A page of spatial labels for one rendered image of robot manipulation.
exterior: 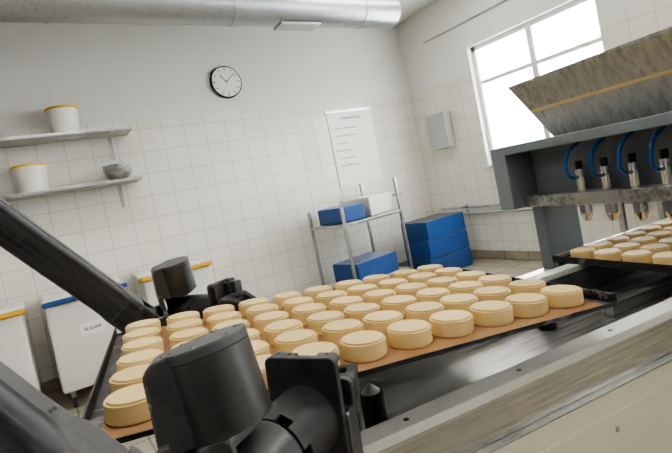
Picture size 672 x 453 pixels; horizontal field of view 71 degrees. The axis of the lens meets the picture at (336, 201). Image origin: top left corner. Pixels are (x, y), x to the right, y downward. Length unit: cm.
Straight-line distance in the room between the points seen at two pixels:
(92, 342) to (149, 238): 110
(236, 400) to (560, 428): 47
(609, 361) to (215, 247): 415
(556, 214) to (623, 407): 70
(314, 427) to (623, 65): 89
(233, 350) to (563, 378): 47
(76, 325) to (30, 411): 348
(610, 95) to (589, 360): 59
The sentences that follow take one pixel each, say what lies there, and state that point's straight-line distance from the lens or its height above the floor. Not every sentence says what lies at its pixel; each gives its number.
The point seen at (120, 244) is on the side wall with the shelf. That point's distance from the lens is 446.
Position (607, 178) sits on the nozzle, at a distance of 114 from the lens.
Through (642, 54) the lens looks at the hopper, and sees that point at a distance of 105.
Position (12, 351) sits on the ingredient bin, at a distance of 384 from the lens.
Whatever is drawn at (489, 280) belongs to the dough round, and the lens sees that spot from 76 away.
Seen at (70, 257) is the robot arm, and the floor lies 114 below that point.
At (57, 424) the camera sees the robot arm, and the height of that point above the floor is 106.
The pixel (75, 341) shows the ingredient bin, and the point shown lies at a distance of 384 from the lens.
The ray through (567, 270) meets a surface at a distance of 111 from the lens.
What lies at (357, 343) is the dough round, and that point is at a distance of 51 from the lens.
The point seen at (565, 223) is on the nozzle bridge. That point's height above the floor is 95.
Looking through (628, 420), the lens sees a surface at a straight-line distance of 78.
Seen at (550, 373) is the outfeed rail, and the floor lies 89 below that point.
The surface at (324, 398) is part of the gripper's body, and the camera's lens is 40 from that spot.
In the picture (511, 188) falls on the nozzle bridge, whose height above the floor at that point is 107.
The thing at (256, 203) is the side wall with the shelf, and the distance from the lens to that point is 480.
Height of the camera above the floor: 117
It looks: 2 degrees down
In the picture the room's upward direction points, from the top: 11 degrees counter-clockwise
